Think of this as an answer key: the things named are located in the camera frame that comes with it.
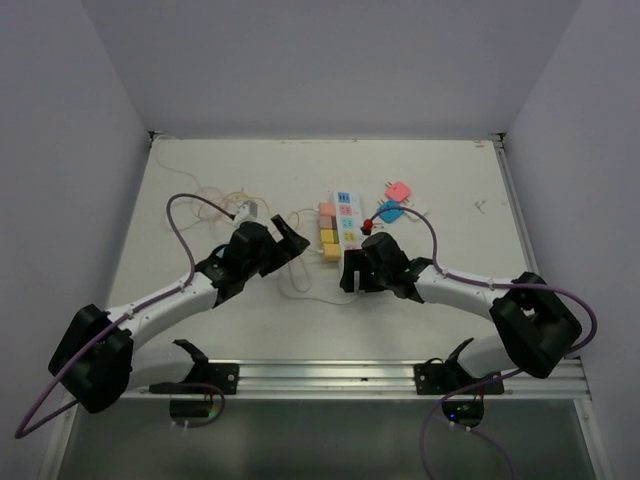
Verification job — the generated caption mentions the blue plug adapter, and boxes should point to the blue plug adapter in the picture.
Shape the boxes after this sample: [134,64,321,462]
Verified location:
[377,200,404,224]

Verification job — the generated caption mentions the white plug adapter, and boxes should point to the white plug adapter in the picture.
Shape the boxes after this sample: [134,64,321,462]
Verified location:
[405,203,429,221]

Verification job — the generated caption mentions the pink plug adapter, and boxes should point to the pink plug adapter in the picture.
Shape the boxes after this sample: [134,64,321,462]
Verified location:
[384,181,411,203]

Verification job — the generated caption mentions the yellow olive USB charger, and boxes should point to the yellow olive USB charger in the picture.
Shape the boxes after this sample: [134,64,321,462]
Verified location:
[320,229,339,244]

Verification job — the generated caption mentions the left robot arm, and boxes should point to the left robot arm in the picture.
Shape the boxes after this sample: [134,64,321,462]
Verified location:
[48,215,310,413]

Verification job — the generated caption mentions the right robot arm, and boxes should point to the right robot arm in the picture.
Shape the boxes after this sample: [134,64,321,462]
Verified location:
[340,233,582,393]

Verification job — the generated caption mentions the beige brown USB charger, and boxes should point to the beige brown USB charger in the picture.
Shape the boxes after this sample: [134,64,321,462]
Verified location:
[318,215,337,230]

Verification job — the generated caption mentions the salmon pink USB charger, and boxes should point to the salmon pink USB charger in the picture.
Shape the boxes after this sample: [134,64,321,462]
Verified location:
[318,202,336,217]

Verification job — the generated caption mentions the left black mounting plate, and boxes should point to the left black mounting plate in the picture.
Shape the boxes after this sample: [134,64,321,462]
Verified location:
[149,360,240,397]

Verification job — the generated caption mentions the black mounting plate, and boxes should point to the black mounting plate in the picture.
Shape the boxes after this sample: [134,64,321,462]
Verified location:
[413,358,505,396]
[149,360,240,397]

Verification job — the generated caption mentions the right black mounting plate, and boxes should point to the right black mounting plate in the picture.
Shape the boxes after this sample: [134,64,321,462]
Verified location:
[413,358,505,396]

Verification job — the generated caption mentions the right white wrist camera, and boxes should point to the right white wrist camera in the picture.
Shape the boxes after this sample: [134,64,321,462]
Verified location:
[360,219,383,236]

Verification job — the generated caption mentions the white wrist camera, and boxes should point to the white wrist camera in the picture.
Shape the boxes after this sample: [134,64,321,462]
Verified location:
[233,200,258,227]
[360,219,383,236]

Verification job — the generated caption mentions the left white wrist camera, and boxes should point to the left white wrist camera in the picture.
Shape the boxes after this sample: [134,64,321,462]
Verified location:
[233,200,258,227]

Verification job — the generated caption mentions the yellow charging cable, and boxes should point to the yellow charging cable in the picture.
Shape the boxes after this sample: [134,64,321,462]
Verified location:
[224,189,324,241]

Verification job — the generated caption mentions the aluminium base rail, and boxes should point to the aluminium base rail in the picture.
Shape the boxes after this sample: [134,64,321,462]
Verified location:
[127,356,590,399]

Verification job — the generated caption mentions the power strip white cord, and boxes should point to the power strip white cord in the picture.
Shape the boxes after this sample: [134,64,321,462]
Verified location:
[152,149,201,189]

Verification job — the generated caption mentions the right side aluminium rail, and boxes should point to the right side aluminium rail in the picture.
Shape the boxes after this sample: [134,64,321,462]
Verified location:
[489,131,566,359]

